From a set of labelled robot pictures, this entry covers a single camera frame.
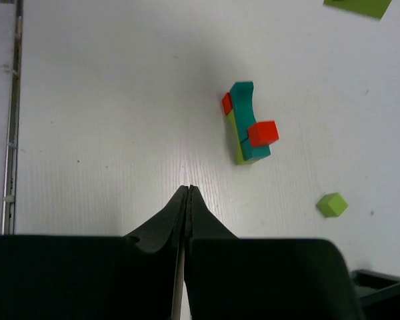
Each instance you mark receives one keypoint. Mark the red cube block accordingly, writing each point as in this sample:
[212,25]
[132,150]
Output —
[227,103]
[263,133]

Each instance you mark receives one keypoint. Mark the teal cube block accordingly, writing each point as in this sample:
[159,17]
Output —
[254,153]

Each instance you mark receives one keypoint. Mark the teal arch block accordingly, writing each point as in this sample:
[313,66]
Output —
[242,101]

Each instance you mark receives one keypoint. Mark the small green cube block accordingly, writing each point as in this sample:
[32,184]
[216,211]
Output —
[332,205]

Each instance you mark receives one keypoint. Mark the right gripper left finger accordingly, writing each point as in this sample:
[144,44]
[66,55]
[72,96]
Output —
[134,276]

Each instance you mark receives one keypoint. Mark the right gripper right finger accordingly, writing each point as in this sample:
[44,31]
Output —
[232,278]

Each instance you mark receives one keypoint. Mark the long green block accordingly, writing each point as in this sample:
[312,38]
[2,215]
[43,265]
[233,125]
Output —
[239,159]

